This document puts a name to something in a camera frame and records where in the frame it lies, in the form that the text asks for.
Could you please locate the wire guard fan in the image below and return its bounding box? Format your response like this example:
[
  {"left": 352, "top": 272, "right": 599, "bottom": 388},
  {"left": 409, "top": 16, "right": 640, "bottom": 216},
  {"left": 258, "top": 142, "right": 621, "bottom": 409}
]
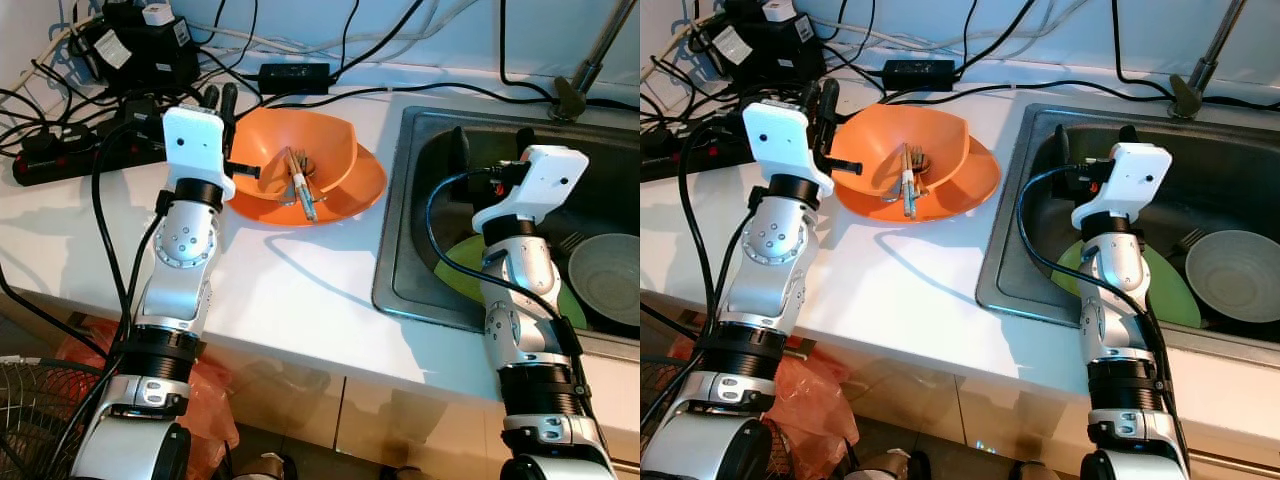
[
  {"left": 0, "top": 358, "right": 79, "bottom": 480},
  {"left": 640, "top": 355, "right": 701, "bottom": 471}
]

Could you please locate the grey bowl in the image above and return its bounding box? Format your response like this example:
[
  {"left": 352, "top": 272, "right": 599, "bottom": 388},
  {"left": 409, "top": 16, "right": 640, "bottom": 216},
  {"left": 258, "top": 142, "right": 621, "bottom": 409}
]
[
  {"left": 1185, "top": 230, "right": 1280, "bottom": 323},
  {"left": 567, "top": 232, "right": 641, "bottom": 327}
]

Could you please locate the metal faucet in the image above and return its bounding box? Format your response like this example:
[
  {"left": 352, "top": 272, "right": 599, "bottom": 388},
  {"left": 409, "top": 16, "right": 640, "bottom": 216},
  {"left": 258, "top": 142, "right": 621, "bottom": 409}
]
[
  {"left": 1168, "top": 0, "right": 1251, "bottom": 121},
  {"left": 552, "top": 0, "right": 639, "bottom": 123}
]

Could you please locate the small black power brick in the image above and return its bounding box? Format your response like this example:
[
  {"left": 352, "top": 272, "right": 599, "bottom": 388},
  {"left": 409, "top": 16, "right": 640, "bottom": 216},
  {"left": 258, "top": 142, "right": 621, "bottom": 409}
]
[
  {"left": 882, "top": 58, "right": 957, "bottom": 93},
  {"left": 258, "top": 62, "right": 333, "bottom": 97}
]

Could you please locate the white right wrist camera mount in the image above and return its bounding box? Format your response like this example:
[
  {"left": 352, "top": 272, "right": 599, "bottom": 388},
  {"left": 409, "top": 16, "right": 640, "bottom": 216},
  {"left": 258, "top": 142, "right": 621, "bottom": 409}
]
[
  {"left": 1072, "top": 142, "right": 1173, "bottom": 231},
  {"left": 472, "top": 146, "right": 591, "bottom": 237}
]

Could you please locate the large black power adapter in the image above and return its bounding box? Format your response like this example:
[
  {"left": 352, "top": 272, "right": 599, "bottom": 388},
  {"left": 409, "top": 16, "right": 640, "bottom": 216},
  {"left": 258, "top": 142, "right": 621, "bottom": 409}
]
[
  {"left": 693, "top": 0, "right": 801, "bottom": 89},
  {"left": 78, "top": 0, "right": 201, "bottom": 96}
]

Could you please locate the green plate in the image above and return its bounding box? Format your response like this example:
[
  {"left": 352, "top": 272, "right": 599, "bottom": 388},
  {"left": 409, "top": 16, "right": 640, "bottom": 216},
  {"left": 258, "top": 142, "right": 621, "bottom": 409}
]
[
  {"left": 1050, "top": 240, "right": 1203, "bottom": 329},
  {"left": 433, "top": 233, "right": 589, "bottom": 331}
]

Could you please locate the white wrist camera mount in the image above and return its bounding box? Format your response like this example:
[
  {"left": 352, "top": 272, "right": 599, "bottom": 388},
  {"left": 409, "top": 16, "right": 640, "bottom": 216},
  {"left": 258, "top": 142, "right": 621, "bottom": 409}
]
[
  {"left": 1072, "top": 142, "right": 1173, "bottom": 231},
  {"left": 162, "top": 106, "right": 238, "bottom": 202},
  {"left": 472, "top": 146, "right": 591, "bottom": 237},
  {"left": 742, "top": 100, "right": 834, "bottom": 198}
]

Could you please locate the stainless steel sink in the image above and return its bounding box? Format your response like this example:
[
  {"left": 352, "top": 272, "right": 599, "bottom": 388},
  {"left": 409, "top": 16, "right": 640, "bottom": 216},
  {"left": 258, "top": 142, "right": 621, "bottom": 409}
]
[
  {"left": 372, "top": 105, "right": 641, "bottom": 337},
  {"left": 977, "top": 102, "right": 1280, "bottom": 346}
]

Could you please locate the orange plate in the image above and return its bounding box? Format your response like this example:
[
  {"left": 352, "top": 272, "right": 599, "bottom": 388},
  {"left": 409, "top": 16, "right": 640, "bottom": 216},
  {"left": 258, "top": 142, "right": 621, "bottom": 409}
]
[
  {"left": 228, "top": 140, "right": 388, "bottom": 227},
  {"left": 832, "top": 135, "right": 1003, "bottom": 223}
]

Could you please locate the orange bowl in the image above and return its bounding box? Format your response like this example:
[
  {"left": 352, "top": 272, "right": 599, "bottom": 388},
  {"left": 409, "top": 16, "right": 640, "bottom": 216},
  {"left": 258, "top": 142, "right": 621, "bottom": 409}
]
[
  {"left": 228, "top": 108, "right": 359, "bottom": 207},
  {"left": 832, "top": 103, "right": 971, "bottom": 201}
]

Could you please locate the black power strip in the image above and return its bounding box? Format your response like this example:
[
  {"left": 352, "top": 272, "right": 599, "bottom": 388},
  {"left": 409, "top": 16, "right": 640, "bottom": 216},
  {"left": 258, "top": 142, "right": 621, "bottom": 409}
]
[
  {"left": 12, "top": 128, "right": 169, "bottom": 189},
  {"left": 640, "top": 125, "right": 753, "bottom": 183}
]

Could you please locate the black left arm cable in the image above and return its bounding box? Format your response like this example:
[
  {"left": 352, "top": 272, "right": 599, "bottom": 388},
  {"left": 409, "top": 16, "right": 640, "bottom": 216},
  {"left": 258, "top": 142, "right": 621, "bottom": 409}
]
[
  {"left": 676, "top": 118, "right": 753, "bottom": 346},
  {"left": 88, "top": 118, "right": 169, "bottom": 346}
]

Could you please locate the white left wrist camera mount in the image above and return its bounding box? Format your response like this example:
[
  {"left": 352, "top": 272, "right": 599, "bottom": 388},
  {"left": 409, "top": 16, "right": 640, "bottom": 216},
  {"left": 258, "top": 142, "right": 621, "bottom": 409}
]
[
  {"left": 162, "top": 106, "right": 238, "bottom": 202},
  {"left": 742, "top": 100, "right": 834, "bottom": 198}
]

